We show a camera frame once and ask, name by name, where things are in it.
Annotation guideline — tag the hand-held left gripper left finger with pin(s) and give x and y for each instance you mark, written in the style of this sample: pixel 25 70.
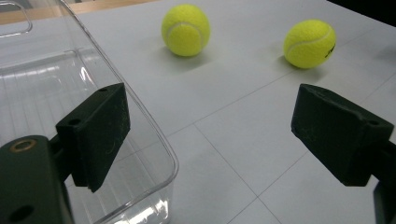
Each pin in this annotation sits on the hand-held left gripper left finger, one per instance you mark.
pixel 96 133

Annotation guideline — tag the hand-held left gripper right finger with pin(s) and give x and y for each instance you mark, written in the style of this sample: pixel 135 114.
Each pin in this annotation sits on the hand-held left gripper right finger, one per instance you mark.
pixel 336 133

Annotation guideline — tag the yellow tennis ball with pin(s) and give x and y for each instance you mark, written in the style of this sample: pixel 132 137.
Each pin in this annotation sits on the yellow tennis ball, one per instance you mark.
pixel 309 43
pixel 186 30

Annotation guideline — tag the wooden table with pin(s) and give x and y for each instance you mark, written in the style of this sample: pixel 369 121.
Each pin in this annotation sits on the wooden table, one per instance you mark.
pixel 102 4

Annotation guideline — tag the clear plastic container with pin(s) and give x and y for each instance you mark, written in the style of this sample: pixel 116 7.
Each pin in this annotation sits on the clear plastic container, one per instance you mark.
pixel 31 77

